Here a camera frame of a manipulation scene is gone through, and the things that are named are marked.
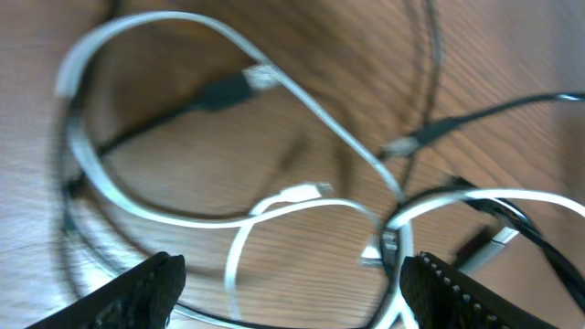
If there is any white usb cable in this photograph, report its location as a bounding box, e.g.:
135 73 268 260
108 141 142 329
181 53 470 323
53 9 585 329

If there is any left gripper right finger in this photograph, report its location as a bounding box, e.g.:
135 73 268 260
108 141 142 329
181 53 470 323
399 252 556 329

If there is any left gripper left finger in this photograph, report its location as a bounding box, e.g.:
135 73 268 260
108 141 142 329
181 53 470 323
29 252 186 329

